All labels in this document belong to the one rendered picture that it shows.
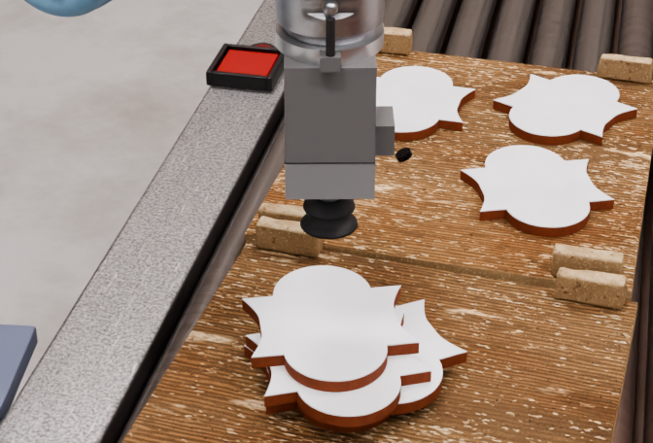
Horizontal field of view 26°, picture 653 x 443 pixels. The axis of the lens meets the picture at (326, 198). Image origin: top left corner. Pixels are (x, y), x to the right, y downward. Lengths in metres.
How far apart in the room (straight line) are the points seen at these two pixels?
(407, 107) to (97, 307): 0.42
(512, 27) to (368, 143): 0.77
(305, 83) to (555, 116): 0.57
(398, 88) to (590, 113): 0.20
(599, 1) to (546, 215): 0.55
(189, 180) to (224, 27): 2.48
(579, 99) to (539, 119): 0.06
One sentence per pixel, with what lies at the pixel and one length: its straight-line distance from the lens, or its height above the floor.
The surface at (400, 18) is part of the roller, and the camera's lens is 1.75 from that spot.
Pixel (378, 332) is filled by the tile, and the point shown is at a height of 0.98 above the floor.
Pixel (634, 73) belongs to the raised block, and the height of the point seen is 0.95.
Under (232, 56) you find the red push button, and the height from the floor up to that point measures 0.93.
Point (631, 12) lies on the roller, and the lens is 1.80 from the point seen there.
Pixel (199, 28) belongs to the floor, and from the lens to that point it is 3.88.
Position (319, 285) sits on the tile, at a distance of 1.14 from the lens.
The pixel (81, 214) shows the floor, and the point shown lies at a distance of 3.10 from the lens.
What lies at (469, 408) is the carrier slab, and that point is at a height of 0.94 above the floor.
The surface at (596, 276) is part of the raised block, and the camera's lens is 1.21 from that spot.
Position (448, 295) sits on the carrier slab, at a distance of 1.22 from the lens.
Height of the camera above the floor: 1.65
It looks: 32 degrees down
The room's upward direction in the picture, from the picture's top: straight up
